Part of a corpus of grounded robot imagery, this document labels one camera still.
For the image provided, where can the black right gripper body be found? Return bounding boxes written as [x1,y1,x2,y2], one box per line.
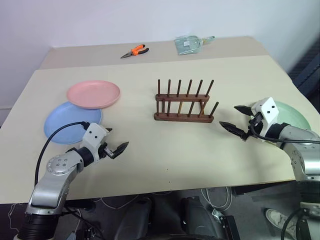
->
[245,112,264,141]

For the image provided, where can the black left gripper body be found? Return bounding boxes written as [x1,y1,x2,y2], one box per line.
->
[98,141,114,160]

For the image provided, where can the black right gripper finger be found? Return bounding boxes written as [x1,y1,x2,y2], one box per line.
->
[233,104,254,117]
[218,121,249,141]

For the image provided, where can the wooden dish rack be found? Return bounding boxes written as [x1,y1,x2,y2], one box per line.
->
[153,78,220,124]

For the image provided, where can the pink plate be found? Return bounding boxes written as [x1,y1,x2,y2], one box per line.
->
[66,79,122,110]

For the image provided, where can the green plate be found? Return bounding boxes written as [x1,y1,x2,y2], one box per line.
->
[273,100,313,131]

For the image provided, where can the blue plate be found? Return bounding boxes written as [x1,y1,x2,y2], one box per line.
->
[43,100,104,146]

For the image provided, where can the dark rounded robot leg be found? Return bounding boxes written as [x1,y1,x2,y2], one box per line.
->
[113,196,157,240]
[179,196,227,240]

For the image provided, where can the dark striped chair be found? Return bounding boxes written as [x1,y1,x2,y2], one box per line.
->
[287,38,320,107]

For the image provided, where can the pale green plastic packet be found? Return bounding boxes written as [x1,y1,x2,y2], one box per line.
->
[173,35,204,56]

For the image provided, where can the white sneaker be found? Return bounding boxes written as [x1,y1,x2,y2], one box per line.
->
[264,208,299,236]

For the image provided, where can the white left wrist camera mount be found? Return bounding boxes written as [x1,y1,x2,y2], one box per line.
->
[80,122,109,161]

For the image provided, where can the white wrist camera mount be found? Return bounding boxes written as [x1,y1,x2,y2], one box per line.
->
[80,122,109,161]
[250,97,281,144]

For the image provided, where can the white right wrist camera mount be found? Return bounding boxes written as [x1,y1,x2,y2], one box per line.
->
[250,97,281,144]

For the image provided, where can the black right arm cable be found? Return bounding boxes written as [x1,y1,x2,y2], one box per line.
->
[249,119,320,145]

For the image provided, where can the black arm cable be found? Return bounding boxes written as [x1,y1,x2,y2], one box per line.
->
[34,121,91,189]
[249,119,320,145]

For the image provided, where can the thin white cable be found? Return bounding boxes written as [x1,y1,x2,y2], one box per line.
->
[98,193,140,209]

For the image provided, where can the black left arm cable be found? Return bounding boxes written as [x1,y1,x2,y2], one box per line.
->
[34,121,91,189]

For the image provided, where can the white cable bundle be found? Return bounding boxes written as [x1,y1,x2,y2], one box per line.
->
[199,185,234,209]

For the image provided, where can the orange handled pliers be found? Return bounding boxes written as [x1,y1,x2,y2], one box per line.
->
[120,44,151,60]

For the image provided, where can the black metal bracket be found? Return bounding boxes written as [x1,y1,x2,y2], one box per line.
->
[211,213,241,240]

